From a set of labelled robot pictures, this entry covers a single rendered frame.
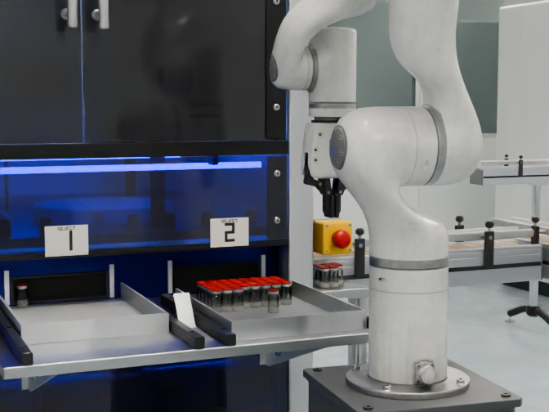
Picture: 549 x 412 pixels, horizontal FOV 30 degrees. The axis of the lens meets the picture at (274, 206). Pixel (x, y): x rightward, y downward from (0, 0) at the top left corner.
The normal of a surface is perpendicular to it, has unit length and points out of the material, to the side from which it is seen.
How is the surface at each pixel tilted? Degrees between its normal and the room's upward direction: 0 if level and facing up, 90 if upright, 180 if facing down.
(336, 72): 90
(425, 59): 115
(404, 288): 90
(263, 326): 90
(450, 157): 106
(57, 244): 90
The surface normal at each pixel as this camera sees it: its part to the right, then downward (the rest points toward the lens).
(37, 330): 0.38, 0.09
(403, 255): -0.27, 0.08
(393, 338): -0.48, 0.09
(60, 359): 0.00, -1.00
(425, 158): 0.33, 0.33
